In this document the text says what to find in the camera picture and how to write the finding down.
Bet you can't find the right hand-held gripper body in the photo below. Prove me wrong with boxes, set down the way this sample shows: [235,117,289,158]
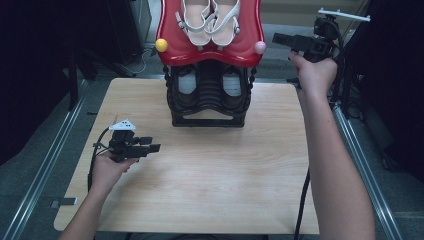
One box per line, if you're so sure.
[289,7,372,64]

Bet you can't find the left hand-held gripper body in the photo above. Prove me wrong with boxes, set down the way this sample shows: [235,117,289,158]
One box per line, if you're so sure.
[108,119,150,164]

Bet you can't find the red and black shoe rack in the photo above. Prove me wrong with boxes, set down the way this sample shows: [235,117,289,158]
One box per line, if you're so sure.
[154,0,268,128]

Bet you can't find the white slingback heel shoe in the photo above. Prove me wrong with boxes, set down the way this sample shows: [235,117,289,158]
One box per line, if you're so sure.
[175,0,214,47]
[204,0,241,47]

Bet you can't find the black leather shoe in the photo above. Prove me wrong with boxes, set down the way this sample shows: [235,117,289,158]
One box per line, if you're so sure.
[219,64,250,108]
[172,64,202,108]

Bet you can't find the person's left hand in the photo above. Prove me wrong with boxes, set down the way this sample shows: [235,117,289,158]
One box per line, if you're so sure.
[89,151,140,198]

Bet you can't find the person's right hand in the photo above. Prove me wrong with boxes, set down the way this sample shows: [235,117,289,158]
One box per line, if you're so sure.
[288,50,339,98]

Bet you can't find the black metal stand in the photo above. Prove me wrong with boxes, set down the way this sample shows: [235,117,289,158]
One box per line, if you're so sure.
[66,46,134,113]

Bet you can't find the dark cabinet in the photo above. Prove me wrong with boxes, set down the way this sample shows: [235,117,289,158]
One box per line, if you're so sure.
[106,0,153,66]

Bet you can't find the white floor cable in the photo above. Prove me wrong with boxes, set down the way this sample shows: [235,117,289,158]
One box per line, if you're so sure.
[124,48,154,76]

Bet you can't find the metal floor rail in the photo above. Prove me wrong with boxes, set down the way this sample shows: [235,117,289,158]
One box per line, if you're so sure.
[3,79,89,240]
[333,103,404,240]

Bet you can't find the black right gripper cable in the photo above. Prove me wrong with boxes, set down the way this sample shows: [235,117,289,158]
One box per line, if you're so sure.
[293,18,348,240]

